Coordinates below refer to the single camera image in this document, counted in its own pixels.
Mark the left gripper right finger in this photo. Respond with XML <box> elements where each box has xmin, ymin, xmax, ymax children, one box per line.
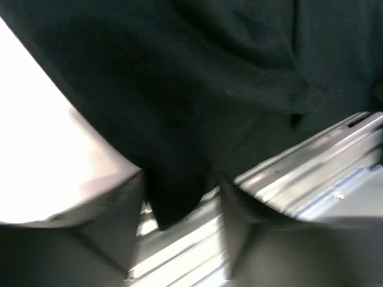
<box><xmin>218</xmin><ymin>173</ymin><xmax>382</xmax><ymax>286</ymax></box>

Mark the aluminium rail frame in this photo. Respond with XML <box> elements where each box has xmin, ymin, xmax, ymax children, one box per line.
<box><xmin>126</xmin><ymin>112</ymin><xmax>382</xmax><ymax>286</ymax></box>

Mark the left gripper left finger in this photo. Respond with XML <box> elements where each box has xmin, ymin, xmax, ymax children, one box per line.
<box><xmin>1</xmin><ymin>170</ymin><xmax>147</xmax><ymax>286</ymax></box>

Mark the black t-shirt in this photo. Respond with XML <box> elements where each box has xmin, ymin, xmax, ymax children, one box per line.
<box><xmin>1</xmin><ymin>1</ymin><xmax>382</xmax><ymax>229</ymax></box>

